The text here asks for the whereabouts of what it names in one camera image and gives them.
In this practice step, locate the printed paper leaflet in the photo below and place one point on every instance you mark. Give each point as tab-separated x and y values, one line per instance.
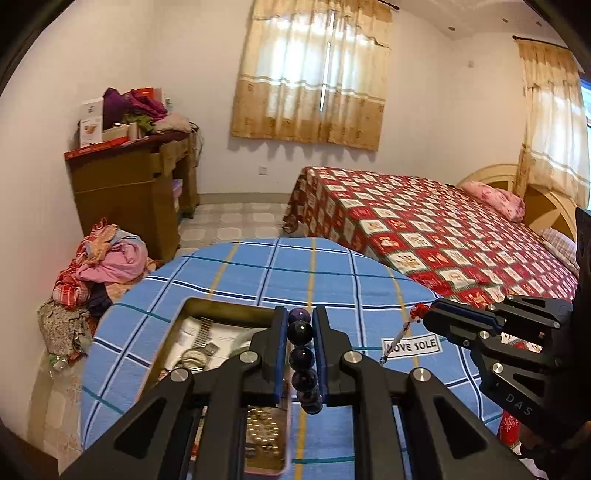
187	330

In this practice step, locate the purple and pink clothes heap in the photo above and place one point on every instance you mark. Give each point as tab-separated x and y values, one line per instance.
143	108

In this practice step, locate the narrow beige patterned curtain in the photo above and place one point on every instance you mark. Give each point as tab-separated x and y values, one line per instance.
554	129

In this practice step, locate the grey patterned cloth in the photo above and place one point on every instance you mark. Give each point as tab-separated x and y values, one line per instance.
62	325

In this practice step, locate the rectangular metal tin box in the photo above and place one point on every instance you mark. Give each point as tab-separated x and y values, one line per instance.
217	308

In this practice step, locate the clear plastic bottle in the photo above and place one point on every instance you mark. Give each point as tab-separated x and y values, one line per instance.
57	361

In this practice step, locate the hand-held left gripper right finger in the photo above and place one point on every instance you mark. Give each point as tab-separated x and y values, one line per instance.
322	355

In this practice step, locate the striped pillow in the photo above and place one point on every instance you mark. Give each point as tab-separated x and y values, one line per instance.
561	249

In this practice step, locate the beaded hairpin with red tassel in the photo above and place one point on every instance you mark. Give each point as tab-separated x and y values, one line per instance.
418	312

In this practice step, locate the brown wooden desk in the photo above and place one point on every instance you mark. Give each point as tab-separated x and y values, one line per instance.
120	203

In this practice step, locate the colourful clothes heap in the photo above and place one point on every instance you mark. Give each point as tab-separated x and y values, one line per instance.
111	263

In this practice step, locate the pink floral pillow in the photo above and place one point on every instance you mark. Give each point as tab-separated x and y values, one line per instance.
494	198

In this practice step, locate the wide beige patterned curtain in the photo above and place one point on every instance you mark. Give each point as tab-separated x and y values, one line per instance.
309	83

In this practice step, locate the silver wristwatch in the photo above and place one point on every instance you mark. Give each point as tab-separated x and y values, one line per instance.
203	330

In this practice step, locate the cream wooden headboard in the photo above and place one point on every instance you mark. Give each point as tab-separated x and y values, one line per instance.
549	212

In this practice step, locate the white cardboard box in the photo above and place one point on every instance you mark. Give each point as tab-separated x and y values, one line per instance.
91	122

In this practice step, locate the flat red box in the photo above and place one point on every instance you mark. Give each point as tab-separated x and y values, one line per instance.
94	150

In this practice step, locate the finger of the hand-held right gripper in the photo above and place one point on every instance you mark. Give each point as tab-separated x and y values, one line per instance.
531	318
508	360

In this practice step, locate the bed with red quilt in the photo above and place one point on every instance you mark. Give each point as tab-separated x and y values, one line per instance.
415	230

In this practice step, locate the round table with blue cloth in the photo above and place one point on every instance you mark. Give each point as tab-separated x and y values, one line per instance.
300	267

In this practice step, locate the orange box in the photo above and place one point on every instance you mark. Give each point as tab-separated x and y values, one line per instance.
150	92

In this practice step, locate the stacked pink storage boxes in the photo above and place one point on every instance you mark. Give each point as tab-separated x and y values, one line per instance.
178	196

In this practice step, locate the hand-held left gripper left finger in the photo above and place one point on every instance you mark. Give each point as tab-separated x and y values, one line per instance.
278	355

